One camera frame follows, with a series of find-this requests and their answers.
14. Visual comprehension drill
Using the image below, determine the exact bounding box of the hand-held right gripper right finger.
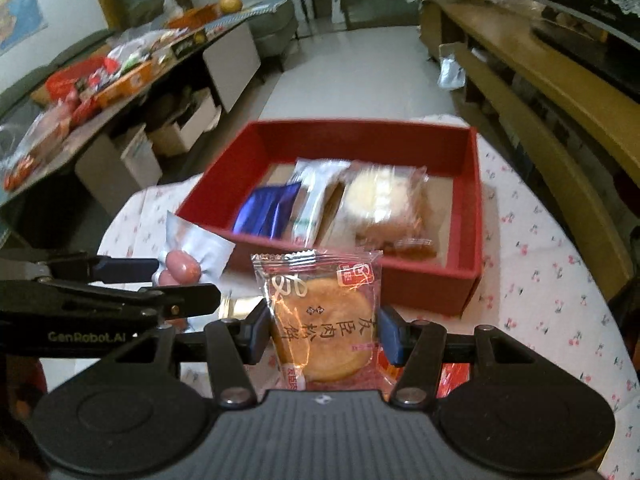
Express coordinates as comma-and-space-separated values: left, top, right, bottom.
377, 305, 548, 408

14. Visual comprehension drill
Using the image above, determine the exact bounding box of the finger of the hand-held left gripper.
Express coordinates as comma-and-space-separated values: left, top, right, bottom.
0, 280, 222, 321
0, 252, 161, 286

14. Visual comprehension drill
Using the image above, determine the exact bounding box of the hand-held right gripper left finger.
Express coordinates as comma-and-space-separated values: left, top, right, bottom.
102, 300, 273, 408

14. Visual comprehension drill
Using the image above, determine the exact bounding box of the gold snack packet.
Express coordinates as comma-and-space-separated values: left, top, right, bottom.
217, 294, 263, 322

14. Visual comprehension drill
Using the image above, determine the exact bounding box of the pink sausage packet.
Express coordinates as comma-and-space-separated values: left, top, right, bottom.
157, 212, 236, 288

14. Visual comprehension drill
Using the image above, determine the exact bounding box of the round pastry packet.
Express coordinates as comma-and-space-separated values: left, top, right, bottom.
250, 249, 383, 393

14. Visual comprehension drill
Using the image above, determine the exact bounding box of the blue snack packet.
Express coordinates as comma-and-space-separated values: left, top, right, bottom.
232, 182, 303, 241

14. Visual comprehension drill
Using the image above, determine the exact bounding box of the clear cake packet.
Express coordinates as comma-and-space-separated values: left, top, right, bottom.
340, 160, 436, 258

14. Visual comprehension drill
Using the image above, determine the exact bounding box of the white snack packet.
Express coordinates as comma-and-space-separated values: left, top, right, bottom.
290, 157, 351, 248

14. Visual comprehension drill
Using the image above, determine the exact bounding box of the red cardboard box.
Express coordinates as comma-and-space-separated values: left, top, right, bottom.
177, 120, 483, 317

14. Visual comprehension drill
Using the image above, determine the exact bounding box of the dark top coffee table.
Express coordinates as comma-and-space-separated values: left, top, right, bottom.
0, 5, 263, 256

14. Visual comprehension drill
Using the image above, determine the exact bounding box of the white open cardboard box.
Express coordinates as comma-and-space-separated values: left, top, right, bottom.
150, 87, 223, 156

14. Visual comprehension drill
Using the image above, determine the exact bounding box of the cherry print tablecloth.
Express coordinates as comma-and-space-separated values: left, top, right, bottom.
95, 115, 640, 480

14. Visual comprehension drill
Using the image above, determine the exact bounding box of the orange flat box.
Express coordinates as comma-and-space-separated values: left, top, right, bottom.
95, 60, 153, 108

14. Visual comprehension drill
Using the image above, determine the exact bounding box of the red plastic bag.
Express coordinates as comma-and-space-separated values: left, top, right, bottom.
45, 57, 108, 106

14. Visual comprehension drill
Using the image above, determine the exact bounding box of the dark printed box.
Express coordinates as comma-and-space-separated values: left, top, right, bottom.
172, 27, 208, 58

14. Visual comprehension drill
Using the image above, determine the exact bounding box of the orange basket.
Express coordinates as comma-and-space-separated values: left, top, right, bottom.
167, 5, 221, 31

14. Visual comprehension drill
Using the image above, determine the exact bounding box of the silver foil bag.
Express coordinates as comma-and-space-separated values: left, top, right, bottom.
437, 42, 468, 91

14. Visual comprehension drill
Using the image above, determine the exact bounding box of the grey sofa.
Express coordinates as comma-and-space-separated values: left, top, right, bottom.
247, 0, 298, 58

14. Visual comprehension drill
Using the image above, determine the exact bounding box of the wooden tv cabinet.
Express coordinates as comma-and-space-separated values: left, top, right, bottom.
420, 0, 640, 301

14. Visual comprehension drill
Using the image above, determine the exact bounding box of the black television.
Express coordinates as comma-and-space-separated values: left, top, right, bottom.
530, 0, 640, 106

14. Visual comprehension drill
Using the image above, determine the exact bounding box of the wall map poster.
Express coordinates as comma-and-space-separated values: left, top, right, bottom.
0, 0, 48, 56

